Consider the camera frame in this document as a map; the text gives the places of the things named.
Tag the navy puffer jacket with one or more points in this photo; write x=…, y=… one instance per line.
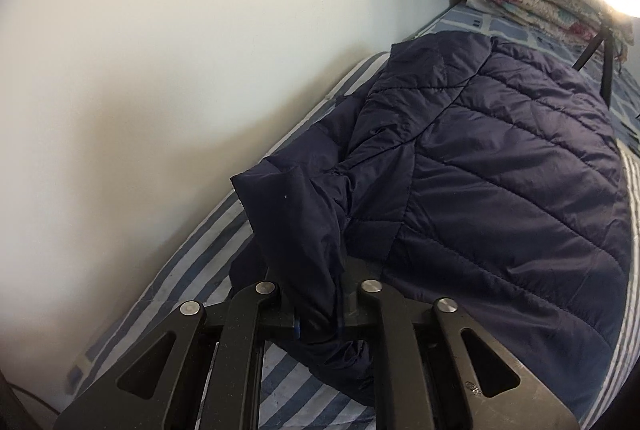
x=500, y=185

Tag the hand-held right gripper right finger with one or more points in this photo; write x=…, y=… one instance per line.
x=395, y=325

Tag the bed with striped sheet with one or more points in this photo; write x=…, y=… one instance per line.
x=200, y=260

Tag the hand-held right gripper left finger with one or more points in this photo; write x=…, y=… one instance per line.
x=250, y=325

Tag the black tripod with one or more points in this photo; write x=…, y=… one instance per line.
x=607, y=60

